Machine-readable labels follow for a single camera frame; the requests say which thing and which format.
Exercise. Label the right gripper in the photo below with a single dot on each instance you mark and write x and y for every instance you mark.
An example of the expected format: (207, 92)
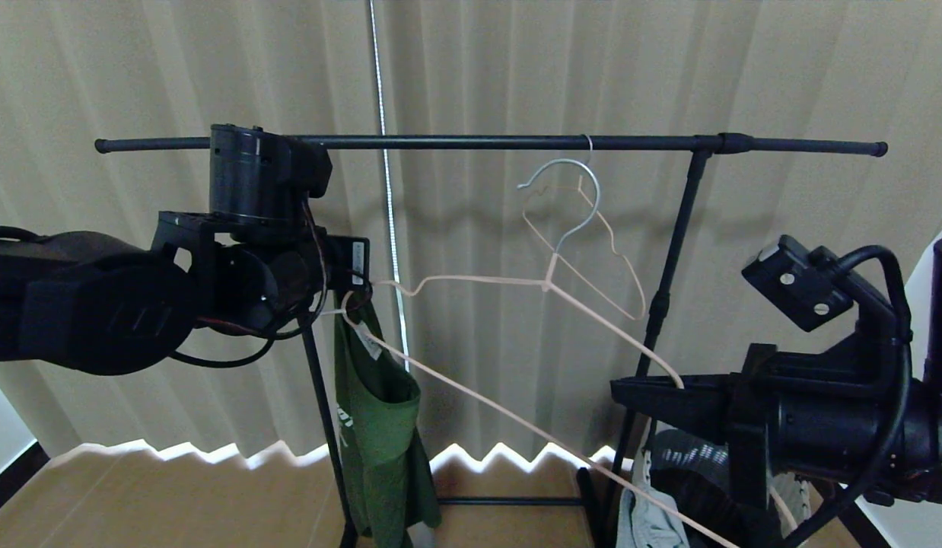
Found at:
(829, 434)

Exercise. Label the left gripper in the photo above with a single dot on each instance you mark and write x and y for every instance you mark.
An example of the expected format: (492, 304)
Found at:
(288, 281)

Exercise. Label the green sleeveless shirt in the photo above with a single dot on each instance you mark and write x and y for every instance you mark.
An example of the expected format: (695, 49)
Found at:
(380, 441)

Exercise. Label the pink clothes hanger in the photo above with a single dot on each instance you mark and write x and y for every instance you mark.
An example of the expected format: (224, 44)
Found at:
(642, 301)
(548, 285)

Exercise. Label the white laundry basket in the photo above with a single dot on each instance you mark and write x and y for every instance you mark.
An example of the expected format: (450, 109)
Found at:
(684, 457)

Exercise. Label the black clothes rack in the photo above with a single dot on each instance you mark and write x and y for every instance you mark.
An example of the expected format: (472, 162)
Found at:
(478, 141)

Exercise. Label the pale grey garment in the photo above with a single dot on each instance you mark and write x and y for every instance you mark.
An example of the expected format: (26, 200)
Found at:
(646, 525)

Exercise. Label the beige curtain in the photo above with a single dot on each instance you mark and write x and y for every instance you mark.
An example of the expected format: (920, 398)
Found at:
(136, 76)

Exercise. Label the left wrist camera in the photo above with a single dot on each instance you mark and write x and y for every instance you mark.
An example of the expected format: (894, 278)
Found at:
(311, 167)

